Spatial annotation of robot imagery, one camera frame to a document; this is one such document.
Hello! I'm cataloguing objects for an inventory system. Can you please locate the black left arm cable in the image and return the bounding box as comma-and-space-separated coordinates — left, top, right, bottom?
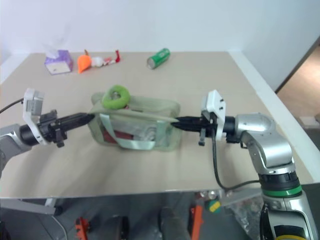
0, 98, 25, 114

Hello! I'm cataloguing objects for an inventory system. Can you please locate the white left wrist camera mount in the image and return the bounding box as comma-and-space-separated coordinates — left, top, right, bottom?
22, 87, 50, 146

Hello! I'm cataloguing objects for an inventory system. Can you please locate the orange and black tool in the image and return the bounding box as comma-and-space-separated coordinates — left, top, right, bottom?
74, 216, 89, 240

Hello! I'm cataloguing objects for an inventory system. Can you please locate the green plush ring keychain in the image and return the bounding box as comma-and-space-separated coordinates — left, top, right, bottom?
100, 84, 131, 110

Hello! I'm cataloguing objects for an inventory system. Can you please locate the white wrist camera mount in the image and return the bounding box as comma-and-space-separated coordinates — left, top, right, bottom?
200, 89, 229, 141
22, 87, 50, 146

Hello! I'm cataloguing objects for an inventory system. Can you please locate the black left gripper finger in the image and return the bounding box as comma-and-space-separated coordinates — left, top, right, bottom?
59, 119, 92, 132
57, 112, 96, 124

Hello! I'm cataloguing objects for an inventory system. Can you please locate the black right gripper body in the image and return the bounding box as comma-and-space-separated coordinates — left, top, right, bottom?
198, 110, 218, 147

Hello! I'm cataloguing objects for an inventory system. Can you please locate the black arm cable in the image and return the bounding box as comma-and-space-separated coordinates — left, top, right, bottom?
0, 98, 25, 114
210, 136, 262, 191

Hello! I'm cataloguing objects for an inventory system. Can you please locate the brown cardboard box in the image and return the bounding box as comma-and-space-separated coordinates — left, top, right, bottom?
299, 115, 319, 129

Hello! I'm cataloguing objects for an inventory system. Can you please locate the green and yellow block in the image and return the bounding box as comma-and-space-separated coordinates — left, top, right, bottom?
204, 198, 222, 214

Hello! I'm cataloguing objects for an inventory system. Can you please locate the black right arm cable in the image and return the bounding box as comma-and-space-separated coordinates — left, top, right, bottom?
210, 136, 262, 191

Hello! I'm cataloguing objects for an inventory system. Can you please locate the green translucent zip pouch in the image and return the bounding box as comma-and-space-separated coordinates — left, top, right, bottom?
89, 91, 183, 153

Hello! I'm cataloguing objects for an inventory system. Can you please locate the orange carrot plush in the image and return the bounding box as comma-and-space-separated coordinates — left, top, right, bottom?
77, 49, 93, 75

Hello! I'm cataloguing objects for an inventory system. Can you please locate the clear plastic bag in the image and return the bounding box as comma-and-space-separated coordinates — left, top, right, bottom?
224, 196, 264, 237

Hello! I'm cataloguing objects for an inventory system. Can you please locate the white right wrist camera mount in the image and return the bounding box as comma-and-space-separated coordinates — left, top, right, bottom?
200, 89, 229, 141

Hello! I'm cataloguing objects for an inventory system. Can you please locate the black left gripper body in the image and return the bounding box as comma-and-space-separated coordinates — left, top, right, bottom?
37, 109, 68, 148

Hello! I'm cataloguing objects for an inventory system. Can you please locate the purple tissue box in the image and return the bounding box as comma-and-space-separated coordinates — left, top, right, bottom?
44, 49, 74, 76

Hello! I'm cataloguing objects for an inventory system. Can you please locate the grey metal table frame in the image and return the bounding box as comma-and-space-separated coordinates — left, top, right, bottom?
0, 196, 57, 216

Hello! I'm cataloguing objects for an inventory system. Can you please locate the white round plush toy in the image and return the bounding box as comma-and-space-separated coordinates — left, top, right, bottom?
90, 56, 104, 68

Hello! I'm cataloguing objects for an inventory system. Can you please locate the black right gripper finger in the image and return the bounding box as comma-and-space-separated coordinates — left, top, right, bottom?
172, 122, 204, 133
174, 116, 203, 125

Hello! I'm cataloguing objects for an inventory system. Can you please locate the orange clamp bar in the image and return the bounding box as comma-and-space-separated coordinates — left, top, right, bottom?
189, 204, 204, 239

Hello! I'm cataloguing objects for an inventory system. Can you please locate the green soda can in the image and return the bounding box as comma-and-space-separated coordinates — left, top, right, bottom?
146, 47, 171, 70

